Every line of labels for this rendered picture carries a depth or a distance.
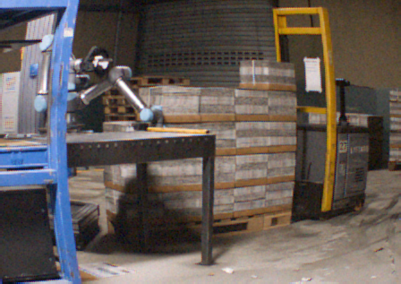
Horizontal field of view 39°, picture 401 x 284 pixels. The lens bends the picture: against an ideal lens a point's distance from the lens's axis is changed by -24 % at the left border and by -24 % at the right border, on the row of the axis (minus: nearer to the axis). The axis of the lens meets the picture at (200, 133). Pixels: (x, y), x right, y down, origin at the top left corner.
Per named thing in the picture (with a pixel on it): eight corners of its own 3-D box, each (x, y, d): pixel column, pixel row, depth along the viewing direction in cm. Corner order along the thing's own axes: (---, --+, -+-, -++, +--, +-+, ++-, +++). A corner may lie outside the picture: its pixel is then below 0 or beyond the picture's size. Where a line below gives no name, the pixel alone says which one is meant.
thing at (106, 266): (108, 262, 393) (107, 261, 393) (140, 272, 376) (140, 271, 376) (70, 266, 364) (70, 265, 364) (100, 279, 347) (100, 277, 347)
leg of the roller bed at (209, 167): (205, 262, 413) (208, 155, 410) (213, 263, 410) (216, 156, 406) (200, 263, 409) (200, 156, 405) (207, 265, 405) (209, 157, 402)
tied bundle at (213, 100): (170, 120, 524) (171, 88, 523) (206, 119, 539) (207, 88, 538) (198, 122, 492) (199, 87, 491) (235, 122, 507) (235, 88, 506)
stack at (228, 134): (106, 232, 498) (101, 121, 494) (235, 224, 560) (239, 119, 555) (129, 243, 465) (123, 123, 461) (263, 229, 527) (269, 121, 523)
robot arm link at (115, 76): (110, 63, 455) (154, 113, 444) (117, 63, 465) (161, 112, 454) (99, 75, 458) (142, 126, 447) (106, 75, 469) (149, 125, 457)
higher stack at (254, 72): (234, 224, 559) (238, 60, 553) (264, 219, 575) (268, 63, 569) (262, 230, 527) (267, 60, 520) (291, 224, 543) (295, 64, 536)
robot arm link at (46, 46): (55, 112, 418) (62, 33, 415) (42, 113, 405) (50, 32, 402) (44, 112, 424) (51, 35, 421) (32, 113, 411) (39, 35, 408)
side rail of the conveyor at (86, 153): (208, 155, 409) (209, 133, 409) (216, 156, 406) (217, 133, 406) (41, 167, 303) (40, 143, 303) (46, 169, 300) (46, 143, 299)
